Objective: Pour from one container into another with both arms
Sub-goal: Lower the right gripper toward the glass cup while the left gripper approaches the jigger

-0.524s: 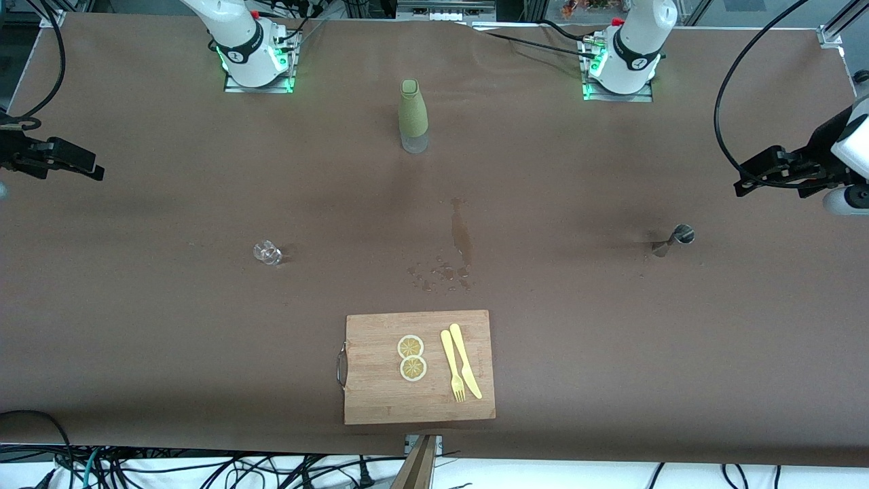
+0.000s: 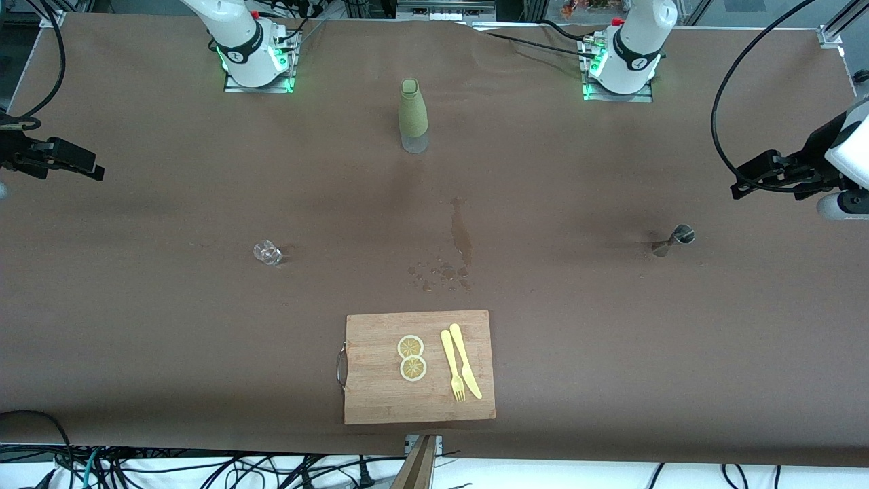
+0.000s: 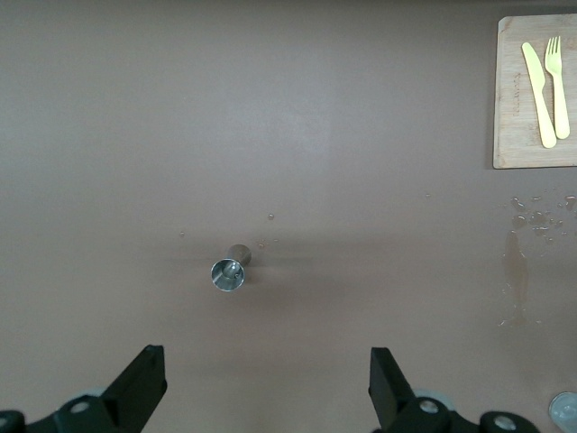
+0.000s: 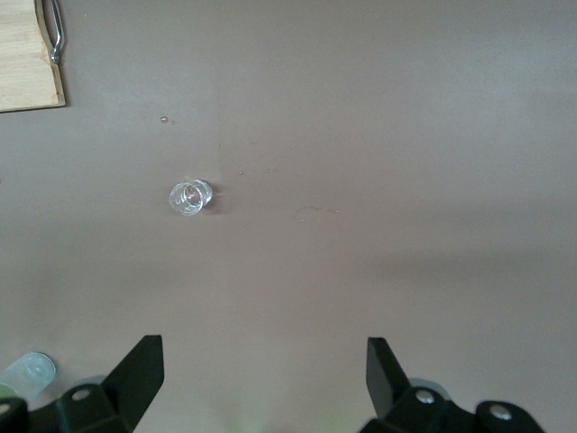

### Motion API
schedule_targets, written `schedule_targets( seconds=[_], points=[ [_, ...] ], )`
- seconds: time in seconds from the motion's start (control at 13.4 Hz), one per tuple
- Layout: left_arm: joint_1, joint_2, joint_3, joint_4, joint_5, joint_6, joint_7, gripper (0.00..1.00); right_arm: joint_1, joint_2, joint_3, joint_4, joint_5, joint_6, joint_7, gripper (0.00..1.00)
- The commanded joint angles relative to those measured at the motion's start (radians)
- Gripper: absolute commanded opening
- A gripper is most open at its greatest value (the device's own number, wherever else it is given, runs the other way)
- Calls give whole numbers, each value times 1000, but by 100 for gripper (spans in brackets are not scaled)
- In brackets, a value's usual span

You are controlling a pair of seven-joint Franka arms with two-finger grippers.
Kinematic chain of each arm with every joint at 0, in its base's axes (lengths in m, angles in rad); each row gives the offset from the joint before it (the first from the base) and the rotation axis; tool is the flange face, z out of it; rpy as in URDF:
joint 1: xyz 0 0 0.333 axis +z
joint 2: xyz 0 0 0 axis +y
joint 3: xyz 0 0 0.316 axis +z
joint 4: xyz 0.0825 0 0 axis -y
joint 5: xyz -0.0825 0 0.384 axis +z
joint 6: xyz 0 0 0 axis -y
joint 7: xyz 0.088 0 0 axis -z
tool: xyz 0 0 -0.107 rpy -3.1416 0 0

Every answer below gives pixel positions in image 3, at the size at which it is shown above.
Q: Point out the yellow plastic knife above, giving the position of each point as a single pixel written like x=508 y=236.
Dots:
x=536 y=81

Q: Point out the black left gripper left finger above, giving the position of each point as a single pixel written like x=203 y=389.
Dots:
x=130 y=397

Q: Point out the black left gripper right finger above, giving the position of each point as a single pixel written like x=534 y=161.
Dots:
x=392 y=397

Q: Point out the bamboo cutting board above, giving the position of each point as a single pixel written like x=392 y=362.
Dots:
x=514 y=135

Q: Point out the steel jigger measuring cup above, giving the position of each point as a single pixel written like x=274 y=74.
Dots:
x=227 y=276

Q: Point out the spilled liquid puddle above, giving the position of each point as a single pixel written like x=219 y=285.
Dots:
x=516 y=266

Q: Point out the green sleeved glass bottle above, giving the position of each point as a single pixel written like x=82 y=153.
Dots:
x=565 y=410

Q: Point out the yellow plastic fork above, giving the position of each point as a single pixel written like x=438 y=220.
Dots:
x=559 y=99

